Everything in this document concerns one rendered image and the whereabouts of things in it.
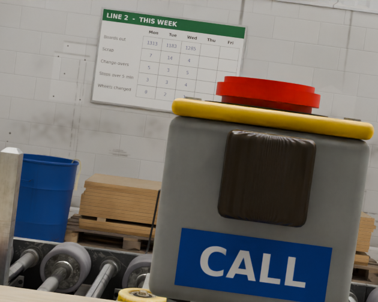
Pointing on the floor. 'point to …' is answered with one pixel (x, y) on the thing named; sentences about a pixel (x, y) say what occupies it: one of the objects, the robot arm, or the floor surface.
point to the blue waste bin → (45, 197)
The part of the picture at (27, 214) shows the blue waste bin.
